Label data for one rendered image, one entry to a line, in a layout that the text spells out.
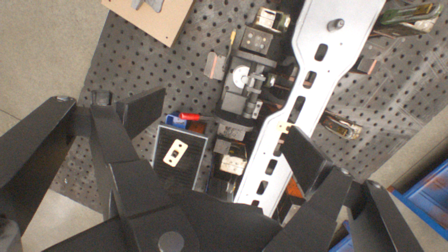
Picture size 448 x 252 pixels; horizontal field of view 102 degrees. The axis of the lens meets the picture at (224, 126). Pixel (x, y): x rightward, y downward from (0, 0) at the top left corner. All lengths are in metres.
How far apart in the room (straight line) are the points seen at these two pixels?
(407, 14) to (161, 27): 0.83
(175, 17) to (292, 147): 0.83
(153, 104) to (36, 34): 2.17
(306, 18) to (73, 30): 1.83
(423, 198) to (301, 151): 2.51
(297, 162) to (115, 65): 1.01
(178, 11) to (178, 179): 0.68
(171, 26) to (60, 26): 1.38
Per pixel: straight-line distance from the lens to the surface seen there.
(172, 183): 0.62
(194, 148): 0.53
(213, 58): 0.56
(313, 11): 0.68
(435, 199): 2.75
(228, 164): 0.65
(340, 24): 0.66
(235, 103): 0.48
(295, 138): 0.18
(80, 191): 1.56
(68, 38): 2.14
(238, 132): 0.59
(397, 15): 0.76
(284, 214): 0.90
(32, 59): 2.39
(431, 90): 1.35
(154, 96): 0.17
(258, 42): 0.51
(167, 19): 0.94
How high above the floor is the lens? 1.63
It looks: 70 degrees down
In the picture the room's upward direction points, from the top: 173 degrees counter-clockwise
